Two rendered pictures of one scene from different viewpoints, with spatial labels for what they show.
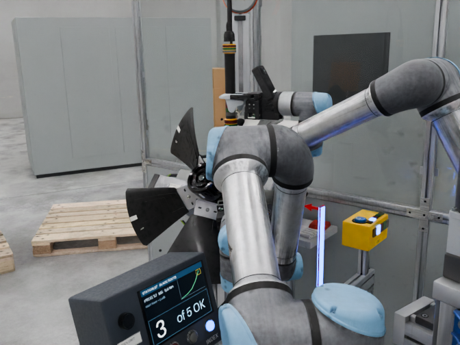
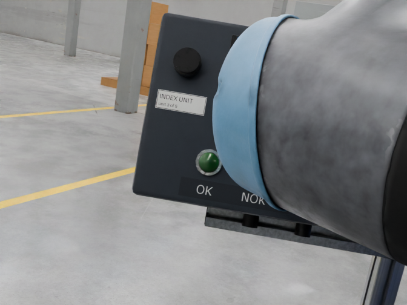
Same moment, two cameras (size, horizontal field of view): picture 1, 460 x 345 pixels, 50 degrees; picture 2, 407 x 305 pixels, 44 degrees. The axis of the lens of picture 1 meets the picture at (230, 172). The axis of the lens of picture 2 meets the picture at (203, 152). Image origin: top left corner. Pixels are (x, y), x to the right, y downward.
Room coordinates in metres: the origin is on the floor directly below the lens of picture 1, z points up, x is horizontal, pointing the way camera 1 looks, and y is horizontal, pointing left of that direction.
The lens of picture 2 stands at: (0.47, -0.24, 1.24)
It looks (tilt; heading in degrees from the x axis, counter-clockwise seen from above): 13 degrees down; 52
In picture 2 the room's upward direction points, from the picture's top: 9 degrees clockwise
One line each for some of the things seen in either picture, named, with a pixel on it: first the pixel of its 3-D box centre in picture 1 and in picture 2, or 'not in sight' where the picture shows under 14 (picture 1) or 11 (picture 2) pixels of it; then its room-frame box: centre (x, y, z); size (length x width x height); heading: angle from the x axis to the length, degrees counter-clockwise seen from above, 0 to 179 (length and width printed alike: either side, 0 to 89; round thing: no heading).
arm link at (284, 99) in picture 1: (287, 103); not in sight; (1.54, -0.18, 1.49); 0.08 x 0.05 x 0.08; 150
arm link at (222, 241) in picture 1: (233, 237); not in sight; (1.23, 0.00, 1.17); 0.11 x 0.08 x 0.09; 177
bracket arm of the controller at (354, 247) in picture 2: not in sight; (306, 227); (0.92, 0.12, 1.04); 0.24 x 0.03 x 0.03; 140
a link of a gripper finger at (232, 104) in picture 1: (231, 103); not in sight; (1.61, -0.01, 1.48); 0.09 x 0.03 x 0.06; 69
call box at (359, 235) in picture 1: (365, 231); not in sight; (1.64, -0.47, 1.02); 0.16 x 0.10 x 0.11; 140
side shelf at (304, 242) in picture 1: (289, 228); not in sight; (2.14, -0.27, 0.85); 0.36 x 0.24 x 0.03; 50
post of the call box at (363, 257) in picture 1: (363, 257); not in sight; (1.64, -0.47, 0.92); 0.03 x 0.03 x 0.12; 50
